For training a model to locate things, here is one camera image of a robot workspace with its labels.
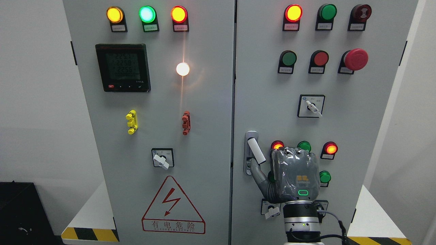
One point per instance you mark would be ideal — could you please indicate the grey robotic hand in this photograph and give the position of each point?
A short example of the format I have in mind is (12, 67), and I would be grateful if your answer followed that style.
(296, 176)

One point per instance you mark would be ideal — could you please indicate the silver cabinet door handle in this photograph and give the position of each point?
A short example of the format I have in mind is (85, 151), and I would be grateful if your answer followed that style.
(252, 151)

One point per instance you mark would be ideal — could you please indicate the right grey cabinet door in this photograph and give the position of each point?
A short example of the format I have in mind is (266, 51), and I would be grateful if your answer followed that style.
(267, 102)

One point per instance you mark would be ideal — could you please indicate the grey cabinet door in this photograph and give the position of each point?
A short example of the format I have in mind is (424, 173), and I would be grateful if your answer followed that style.
(267, 102)
(201, 158)

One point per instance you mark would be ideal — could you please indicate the left grey cabinet door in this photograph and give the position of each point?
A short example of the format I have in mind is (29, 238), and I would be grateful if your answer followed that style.
(201, 158)

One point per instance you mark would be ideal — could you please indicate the lower right green push button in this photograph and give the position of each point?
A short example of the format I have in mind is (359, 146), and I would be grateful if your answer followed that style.
(325, 178)

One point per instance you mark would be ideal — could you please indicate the lower green lamp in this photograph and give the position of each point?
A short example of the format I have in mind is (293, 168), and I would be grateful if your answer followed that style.
(305, 145)

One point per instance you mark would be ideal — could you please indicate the lit red lamp lower left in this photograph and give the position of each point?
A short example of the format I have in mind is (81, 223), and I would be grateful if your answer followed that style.
(276, 145)

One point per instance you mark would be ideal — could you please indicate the lit red lamp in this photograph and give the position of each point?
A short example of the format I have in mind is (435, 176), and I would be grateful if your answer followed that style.
(291, 18)
(329, 150)
(276, 145)

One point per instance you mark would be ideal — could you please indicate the lit red lamp lower right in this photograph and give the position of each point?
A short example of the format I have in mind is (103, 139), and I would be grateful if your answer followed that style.
(329, 150)

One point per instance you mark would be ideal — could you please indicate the upper green push button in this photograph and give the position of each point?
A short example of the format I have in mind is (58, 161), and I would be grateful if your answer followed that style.
(287, 62)

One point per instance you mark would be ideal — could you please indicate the upper red push button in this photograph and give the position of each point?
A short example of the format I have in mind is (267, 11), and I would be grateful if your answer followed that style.
(318, 61)

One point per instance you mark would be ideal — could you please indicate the red electric hazard warning sticker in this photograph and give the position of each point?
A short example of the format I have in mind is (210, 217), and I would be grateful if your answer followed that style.
(172, 211)

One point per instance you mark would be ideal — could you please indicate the red emergency stop button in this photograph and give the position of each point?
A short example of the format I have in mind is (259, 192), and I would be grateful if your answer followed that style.
(353, 60)

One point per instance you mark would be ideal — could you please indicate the white lit indicator lamp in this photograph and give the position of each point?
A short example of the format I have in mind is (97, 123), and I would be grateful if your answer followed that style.
(182, 69)

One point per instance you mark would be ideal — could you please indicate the top right lit red lamp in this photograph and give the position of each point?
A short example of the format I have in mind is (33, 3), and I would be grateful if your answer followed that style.
(291, 18)

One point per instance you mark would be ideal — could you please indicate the top right green lamp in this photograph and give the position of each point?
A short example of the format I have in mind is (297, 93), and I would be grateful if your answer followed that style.
(325, 17)

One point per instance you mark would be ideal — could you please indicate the dark red buzzer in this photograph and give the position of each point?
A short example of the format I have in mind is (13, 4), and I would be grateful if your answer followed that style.
(358, 17)

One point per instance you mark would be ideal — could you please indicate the orange lit indicator lamp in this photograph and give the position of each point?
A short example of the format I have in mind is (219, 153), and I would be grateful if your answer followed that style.
(180, 20)

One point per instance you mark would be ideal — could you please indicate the black digital power meter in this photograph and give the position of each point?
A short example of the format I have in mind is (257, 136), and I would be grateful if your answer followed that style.
(123, 68)

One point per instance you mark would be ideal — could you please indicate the white platform with hazard stripes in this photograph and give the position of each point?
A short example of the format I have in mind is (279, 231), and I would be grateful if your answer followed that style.
(94, 223)

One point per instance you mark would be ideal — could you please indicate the green lit indicator lamp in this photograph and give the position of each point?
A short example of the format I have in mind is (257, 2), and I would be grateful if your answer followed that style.
(148, 16)

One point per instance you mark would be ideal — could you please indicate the yellow lit indicator lamp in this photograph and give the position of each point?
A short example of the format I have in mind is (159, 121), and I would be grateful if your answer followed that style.
(116, 19)

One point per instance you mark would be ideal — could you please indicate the black box at left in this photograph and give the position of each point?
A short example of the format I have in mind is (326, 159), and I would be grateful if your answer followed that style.
(23, 220)

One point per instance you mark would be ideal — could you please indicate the black rotary selector switch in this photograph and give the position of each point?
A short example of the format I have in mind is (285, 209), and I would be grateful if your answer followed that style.
(321, 204)

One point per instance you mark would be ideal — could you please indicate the bottom white selector switch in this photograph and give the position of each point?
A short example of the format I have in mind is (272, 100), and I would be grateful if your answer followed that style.
(270, 210)

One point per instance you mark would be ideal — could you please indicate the upper right white selector switch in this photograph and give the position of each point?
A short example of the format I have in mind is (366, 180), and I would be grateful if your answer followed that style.
(310, 106)

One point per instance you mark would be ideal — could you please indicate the left door white selector switch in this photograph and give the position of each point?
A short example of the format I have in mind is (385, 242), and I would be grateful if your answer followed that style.
(162, 157)

